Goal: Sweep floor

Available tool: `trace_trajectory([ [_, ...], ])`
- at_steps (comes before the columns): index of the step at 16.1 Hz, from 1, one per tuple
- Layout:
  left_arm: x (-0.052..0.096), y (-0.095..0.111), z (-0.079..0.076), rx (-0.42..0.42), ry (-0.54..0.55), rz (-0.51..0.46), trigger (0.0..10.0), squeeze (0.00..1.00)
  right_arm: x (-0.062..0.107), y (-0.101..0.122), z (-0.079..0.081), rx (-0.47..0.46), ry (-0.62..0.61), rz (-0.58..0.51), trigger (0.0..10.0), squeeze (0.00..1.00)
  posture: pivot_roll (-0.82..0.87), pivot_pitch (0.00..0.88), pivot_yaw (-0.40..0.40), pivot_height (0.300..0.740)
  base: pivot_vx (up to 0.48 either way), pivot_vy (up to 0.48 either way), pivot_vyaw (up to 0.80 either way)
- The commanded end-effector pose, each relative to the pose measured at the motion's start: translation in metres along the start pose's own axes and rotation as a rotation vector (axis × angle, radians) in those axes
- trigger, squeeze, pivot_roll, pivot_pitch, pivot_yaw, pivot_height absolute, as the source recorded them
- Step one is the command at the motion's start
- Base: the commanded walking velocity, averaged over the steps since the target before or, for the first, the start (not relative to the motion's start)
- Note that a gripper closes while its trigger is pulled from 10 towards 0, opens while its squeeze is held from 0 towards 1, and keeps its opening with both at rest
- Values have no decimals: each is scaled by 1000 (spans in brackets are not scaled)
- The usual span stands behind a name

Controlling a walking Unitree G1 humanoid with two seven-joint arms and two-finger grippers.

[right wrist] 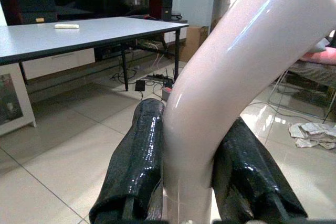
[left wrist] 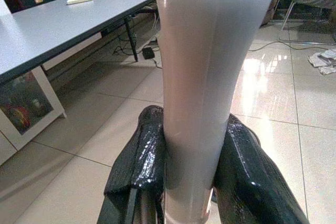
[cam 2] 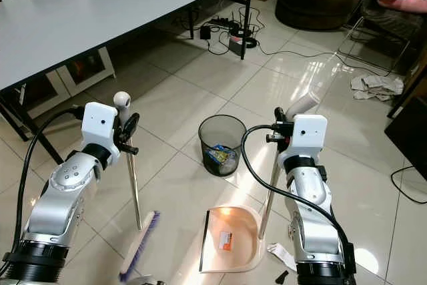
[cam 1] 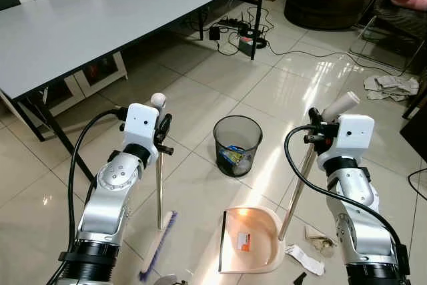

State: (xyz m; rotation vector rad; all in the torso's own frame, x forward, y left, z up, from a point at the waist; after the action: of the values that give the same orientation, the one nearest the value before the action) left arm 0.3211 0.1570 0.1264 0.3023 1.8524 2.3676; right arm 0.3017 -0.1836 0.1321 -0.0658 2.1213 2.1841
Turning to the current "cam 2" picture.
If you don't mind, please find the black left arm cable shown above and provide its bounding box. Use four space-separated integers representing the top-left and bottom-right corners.
21 107 86 259

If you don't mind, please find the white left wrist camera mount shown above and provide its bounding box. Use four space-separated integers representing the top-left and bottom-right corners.
81 102 121 160

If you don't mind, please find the purple bristle broom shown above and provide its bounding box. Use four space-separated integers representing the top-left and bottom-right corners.
112 91 161 283

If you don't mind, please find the black power strip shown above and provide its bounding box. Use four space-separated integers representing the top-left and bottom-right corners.
210 16 242 32

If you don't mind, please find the pink cushion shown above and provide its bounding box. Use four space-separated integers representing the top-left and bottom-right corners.
376 0 427 14

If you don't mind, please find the black furniture panel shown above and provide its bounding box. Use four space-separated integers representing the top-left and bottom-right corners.
384 94 427 166

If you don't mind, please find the blue packet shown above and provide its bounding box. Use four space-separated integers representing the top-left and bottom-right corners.
207 145 234 168

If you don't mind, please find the white crumpled paper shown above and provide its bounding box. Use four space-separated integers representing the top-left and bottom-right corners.
266 242 298 272

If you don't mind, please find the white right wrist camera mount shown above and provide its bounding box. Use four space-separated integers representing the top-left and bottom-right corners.
283 113 328 167

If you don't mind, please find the red and black box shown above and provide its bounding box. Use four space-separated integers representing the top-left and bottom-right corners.
228 34 248 56

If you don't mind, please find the metal chair frame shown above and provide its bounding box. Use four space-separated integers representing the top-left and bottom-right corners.
336 13 416 76

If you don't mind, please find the black floor cable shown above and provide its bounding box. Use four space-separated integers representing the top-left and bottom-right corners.
390 164 427 204

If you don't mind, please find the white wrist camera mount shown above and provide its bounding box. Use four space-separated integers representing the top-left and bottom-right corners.
81 102 121 160
283 113 328 167

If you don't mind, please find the grey table with black legs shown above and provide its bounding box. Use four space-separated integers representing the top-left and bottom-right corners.
0 0 265 146

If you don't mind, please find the beige long-handled dustpan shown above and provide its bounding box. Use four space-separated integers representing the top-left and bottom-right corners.
199 91 322 274

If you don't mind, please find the black mesh waste bin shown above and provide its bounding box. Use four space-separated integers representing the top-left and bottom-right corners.
197 115 247 178

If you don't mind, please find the crumpled newspaper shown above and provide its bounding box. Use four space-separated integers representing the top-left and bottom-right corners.
350 73 405 101

